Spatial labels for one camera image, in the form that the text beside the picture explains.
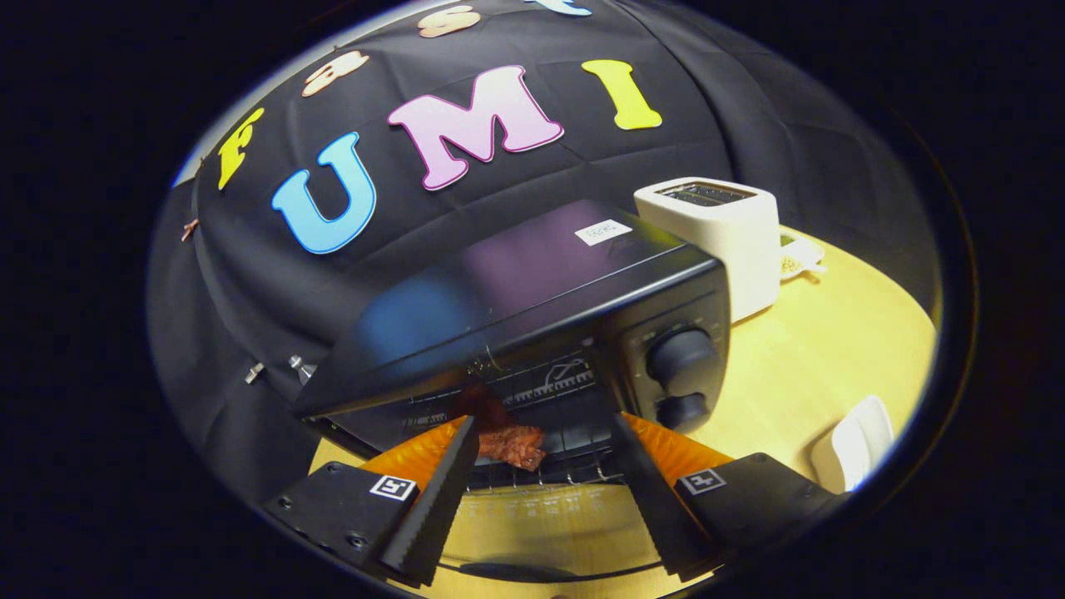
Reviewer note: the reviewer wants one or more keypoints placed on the white pop-up toaster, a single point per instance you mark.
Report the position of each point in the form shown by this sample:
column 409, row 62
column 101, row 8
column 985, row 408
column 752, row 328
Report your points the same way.
column 732, row 241

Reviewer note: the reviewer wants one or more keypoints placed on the small white ribbed plate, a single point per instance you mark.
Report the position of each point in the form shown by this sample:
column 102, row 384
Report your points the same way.
column 857, row 449

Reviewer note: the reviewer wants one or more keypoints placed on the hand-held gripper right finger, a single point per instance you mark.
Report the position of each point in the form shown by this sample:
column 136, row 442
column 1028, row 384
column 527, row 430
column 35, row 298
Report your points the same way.
column 649, row 499

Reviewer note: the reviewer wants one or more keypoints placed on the silver clip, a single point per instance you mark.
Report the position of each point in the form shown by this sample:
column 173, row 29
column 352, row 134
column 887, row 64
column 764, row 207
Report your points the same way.
column 254, row 372

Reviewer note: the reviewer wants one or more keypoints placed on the reddish brown meat slice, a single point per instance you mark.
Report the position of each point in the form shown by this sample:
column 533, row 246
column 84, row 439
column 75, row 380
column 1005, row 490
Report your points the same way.
column 514, row 445

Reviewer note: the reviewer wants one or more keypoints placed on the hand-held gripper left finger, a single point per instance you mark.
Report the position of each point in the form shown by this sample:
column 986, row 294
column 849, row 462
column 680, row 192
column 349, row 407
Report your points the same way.
column 441, row 499

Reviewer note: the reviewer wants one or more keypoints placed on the white divided snack dish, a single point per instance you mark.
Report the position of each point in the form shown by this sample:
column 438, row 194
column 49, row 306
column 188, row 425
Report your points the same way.
column 799, row 258

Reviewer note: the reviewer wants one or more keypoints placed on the black toaster oven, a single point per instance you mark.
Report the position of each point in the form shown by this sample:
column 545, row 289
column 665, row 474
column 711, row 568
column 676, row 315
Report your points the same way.
column 532, row 283

